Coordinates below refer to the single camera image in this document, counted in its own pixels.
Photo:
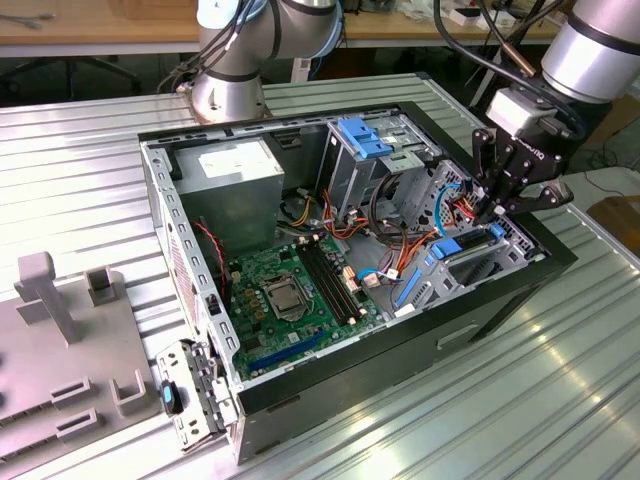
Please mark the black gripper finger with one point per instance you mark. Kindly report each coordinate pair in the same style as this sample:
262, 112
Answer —
495, 170
545, 197

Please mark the hard disk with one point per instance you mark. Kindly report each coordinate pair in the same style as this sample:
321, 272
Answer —
445, 248

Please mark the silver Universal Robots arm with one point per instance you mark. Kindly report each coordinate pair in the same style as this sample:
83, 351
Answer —
595, 60

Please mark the grey metal disk bay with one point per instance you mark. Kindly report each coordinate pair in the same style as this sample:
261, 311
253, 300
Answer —
442, 275

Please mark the flat brown cardboard box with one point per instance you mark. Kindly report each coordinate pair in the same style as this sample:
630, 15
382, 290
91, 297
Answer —
620, 220

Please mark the large brown cardboard box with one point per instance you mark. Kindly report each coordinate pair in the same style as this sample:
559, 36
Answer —
622, 125

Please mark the blue drive latch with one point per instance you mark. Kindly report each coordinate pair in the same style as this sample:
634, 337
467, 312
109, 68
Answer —
372, 147

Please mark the grey optical drive cage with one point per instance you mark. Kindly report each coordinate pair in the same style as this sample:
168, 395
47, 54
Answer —
350, 175

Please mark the white box with black top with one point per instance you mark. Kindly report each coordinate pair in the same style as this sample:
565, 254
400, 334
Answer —
465, 19

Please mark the black RAM slot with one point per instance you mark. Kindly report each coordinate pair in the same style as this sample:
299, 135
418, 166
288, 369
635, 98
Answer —
342, 282
329, 282
322, 282
336, 282

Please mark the white small device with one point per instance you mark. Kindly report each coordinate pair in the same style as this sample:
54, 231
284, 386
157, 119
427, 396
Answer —
300, 70

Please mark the silver CPU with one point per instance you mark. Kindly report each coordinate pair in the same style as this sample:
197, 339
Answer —
284, 300

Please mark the black PC case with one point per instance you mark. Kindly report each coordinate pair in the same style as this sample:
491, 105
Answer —
350, 380

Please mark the CPU socket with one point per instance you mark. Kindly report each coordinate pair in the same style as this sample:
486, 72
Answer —
266, 289

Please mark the grey power supply unit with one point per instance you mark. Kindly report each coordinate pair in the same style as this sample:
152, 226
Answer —
230, 210

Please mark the green motherboard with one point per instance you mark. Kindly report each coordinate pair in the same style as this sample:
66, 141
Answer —
272, 332

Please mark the blue expansion slot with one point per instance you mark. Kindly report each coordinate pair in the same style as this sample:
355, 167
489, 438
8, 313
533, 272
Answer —
287, 351

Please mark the black case fan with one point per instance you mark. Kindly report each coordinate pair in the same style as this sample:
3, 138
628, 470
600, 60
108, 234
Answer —
212, 250

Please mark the blue black latch tab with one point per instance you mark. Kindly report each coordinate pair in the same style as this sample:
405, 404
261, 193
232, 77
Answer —
169, 397

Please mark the wooden desk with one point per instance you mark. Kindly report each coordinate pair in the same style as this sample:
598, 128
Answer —
100, 25

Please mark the grey parts rack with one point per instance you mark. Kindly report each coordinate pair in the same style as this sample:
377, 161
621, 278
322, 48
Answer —
40, 360

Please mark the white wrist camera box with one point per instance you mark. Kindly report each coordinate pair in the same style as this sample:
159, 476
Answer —
515, 110

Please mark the grey card retainer bracket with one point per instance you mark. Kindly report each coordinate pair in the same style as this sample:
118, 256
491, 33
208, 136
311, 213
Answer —
175, 365

